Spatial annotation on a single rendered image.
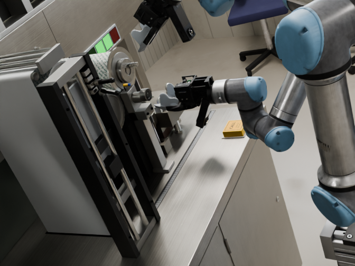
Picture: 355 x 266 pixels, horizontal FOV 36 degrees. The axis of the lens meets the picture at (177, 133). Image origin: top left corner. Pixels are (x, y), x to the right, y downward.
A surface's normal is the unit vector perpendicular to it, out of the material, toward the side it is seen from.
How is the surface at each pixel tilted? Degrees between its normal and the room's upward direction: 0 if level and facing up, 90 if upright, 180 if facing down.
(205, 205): 0
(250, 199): 90
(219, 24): 90
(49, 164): 90
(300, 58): 82
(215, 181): 0
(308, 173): 0
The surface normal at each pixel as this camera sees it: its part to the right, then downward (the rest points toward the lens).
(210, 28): -0.50, 0.57
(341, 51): 0.53, 0.29
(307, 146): -0.31, -0.82
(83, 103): 0.87, -0.05
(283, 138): 0.33, 0.38
